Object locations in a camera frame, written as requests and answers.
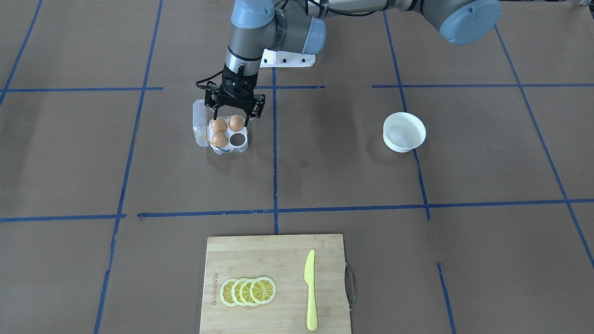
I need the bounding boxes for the lemon slice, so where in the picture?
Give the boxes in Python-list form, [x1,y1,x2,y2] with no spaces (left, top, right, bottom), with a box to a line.
[239,279,258,307]
[219,278,238,307]
[250,276,277,305]
[231,278,247,306]

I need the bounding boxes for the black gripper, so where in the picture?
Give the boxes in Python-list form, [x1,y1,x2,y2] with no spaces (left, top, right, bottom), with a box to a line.
[204,65,266,129]

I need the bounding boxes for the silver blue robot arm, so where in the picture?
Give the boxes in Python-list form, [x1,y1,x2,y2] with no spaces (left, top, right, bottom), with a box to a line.
[196,0,501,125]

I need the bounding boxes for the bamboo cutting board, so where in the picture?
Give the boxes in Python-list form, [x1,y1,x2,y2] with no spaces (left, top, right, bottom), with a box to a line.
[199,233,352,334]

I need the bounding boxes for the yellow plastic knife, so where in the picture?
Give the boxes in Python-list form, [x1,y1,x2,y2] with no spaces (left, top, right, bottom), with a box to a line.
[303,249,318,332]

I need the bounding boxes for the brown egg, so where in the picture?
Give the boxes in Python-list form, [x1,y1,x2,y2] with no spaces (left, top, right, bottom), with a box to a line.
[209,117,228,133]
[228,115,245,132]
[210,132,229,148]

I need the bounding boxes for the white bowl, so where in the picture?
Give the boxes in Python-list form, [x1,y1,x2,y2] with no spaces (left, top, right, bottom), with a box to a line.
[382,112,426,153]

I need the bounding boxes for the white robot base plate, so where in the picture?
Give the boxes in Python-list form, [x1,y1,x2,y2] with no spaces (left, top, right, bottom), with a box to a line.
[259,49,316,68]

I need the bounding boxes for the clear plastic egg box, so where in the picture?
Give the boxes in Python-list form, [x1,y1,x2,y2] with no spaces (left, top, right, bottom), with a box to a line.
[192,99,248,155]

